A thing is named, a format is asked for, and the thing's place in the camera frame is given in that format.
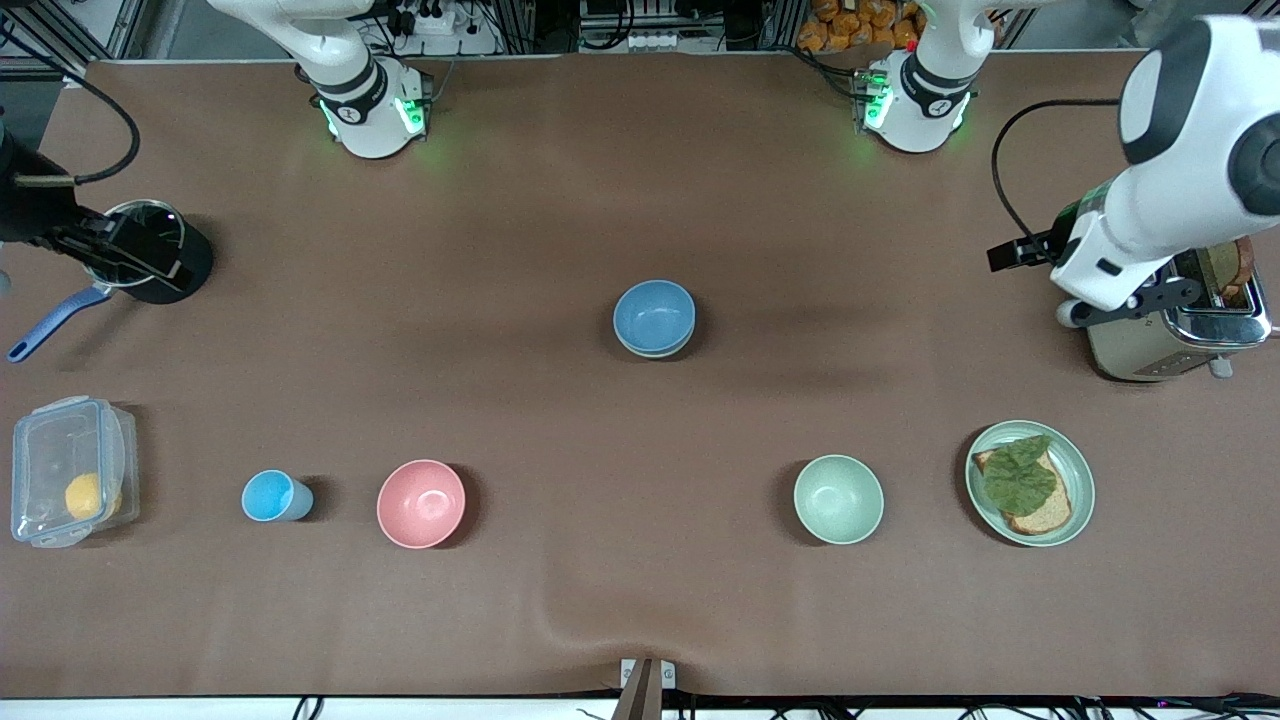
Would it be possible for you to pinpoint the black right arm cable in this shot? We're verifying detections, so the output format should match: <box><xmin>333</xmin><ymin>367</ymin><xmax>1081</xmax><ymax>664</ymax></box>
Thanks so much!
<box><xmin>0</xmin><ymin>28</ymin><xmax>141</xmax><ymax>188</ymax></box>

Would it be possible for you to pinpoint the green lettuce leaf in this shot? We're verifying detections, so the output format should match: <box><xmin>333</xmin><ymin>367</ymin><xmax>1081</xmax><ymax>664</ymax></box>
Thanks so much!
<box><xmin>983</xmin><ymin>435</ymin><xmax>1059</xmax><ymax>518</ymax></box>

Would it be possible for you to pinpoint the black saucepan with blue handle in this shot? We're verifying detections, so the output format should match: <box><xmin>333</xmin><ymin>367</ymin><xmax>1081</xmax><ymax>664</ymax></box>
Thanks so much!
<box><xmin>8</xmin><ymin>200</ymin><xmax>215</xmax><ymax>363</ymax></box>

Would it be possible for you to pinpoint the pink bowl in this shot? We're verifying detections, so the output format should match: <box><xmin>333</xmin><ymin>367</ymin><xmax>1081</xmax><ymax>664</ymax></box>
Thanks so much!
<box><xmin>377</xmin><ymin>460</ymin><xmax>467</xmax><ymax>549</ymax></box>

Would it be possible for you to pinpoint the blue bowl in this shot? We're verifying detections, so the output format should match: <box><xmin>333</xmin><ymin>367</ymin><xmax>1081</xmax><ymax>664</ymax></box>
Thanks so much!
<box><xmin>613</xmin><ymin>280</ymin><xmax>697</xmax><ymax>354</ymax></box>

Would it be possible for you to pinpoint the brown bread slice on plate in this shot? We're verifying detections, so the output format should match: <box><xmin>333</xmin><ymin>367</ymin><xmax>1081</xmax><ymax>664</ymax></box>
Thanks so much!
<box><xmin>973</xmin><ymin>447</ymin><xmax>1073</xmax><ymax>536</ymax></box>

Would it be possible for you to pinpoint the brown bread slice in toaster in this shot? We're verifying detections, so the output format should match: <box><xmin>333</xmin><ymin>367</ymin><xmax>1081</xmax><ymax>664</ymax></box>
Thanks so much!
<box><xmin>1205</xmin><ymin>238</ymin><xmax>1257</xmax><ymax>306</ymax></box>

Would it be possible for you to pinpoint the light green plate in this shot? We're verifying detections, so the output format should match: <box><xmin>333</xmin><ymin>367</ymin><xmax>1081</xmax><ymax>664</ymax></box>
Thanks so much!
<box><xmin>966</xmin><ymin>420</ymin><xmax>1096</xmax><ymax>548</ymax></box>

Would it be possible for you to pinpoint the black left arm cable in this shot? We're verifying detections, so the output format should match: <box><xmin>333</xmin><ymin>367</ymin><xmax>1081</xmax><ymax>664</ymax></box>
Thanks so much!
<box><xmin>991</xmin><ymin>97</ymin><xmax>1123</xmax><ymax>263</ymax></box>

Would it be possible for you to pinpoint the brown tablecloth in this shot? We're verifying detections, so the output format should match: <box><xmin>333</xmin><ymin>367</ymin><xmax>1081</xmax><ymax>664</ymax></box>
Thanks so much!
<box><xmin>0</xmin><ymin>50</ymin><xmax>1280</xmax><ymax>699</ymax></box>

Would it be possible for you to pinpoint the light blue cup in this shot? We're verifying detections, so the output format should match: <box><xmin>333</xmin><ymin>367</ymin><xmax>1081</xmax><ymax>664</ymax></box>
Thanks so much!
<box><xmin>241</xmin><ymin>470</ymin><xmax>314</xmax><ymax>523</ymax></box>

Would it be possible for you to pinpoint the light green bowl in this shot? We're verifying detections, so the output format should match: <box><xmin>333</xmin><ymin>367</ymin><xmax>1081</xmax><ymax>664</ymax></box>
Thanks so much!
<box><xmin>615</xmin><ymin>333</ymin><xmax>695</xmax><ymax>360</ymax></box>
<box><xmin>794</xmin><ymin>455</ymin><xmax>885</xmax><ymax>545</ymax></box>

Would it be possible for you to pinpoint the metal table bracket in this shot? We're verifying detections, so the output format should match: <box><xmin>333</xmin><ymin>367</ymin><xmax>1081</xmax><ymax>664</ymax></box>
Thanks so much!
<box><xmin>620</xmin><ymin>658</ymin><xmax>677</xmax><ymax>720</ymax></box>

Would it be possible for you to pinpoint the yellow lemon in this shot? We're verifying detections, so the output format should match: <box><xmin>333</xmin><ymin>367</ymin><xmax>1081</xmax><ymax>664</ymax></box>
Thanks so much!
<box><xmin>65</xmin><ymin>472</ymin><xmax>123</xmax><ymax>521</ymax></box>

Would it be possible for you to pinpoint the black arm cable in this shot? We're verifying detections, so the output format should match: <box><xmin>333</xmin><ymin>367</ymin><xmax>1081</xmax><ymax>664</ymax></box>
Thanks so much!
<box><xmin>991</xmin><ymin>97</ymin><xmax>1123</xmax><ymax>263</ymax></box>
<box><xmin>0</xmin><ymin>28</ymin><xmax>141</xmax><ymax>188</ymax></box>

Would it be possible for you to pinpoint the clear plastic lidded container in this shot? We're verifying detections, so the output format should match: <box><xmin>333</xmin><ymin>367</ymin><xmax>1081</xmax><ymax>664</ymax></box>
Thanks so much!
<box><xmin>11</xmin><ymin>396</ymin><xmax>140</xmax><ymax>549</ymax></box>

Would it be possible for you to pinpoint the glass lid with blue knob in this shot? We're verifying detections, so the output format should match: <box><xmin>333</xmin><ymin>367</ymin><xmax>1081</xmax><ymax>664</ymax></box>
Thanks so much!
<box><xmin>83</xmin><ymin>200</ymin><xmax>187</xmax><ymax>291</ymax></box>

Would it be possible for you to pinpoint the long white power strip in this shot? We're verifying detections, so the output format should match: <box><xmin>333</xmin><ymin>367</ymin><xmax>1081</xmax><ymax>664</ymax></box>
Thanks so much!
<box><xmin>580</xmin><ymin>30</ymin><xmax>723</xmax><ymax>54</ymax></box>

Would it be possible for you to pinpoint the beige chrome toaster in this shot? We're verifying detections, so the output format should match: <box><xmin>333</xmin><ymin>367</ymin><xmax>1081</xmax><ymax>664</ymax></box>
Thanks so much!
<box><xmin>1085</xmin><ymin>240</ymin><xmax>1273</xmax><ymax>382</ymax></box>

